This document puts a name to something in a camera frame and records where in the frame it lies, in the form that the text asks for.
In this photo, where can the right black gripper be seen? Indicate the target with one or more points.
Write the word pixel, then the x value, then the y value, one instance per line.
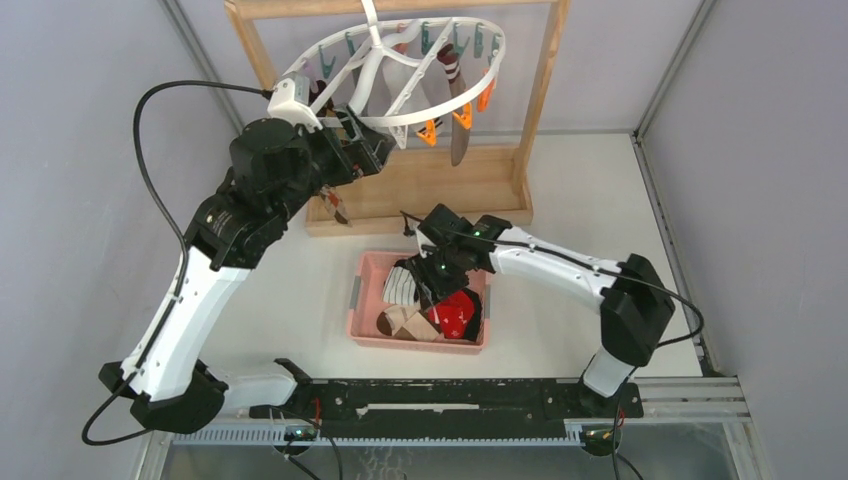
pixel 421 268

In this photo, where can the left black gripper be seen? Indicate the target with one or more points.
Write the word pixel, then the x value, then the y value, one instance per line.
pixel 368 152

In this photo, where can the red christmas sock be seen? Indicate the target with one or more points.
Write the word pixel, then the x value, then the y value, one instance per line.
pixel 450 316

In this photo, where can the black white striped sock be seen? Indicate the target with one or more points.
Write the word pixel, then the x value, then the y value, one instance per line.
pixel 400 288

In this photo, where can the beige brown patch sock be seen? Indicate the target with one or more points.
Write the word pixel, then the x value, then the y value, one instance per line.
pixel 406 323

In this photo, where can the pink plastic basket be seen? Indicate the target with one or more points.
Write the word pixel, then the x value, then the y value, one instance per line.
pixel 366 304

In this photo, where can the white round clip hanger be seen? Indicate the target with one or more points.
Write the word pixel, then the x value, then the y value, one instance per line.
pixel 457 60

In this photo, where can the brown argyle sock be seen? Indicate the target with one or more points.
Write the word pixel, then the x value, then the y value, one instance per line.
pixel 334 205

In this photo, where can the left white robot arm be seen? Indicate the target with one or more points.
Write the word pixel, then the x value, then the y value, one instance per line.
pixel 170 388

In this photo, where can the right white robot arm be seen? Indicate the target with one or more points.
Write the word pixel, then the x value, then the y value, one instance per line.
pixel 633 305

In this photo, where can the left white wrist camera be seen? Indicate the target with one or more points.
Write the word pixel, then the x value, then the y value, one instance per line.
pixel 289 102

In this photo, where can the wooden hanger stand frame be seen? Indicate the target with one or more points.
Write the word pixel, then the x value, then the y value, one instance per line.
pixel 493 179

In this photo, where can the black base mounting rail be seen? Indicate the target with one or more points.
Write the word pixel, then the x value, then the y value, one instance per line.
pixel 477 408

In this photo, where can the white slotted cable duct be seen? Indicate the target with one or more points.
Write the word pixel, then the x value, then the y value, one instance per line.
pixel 267 434

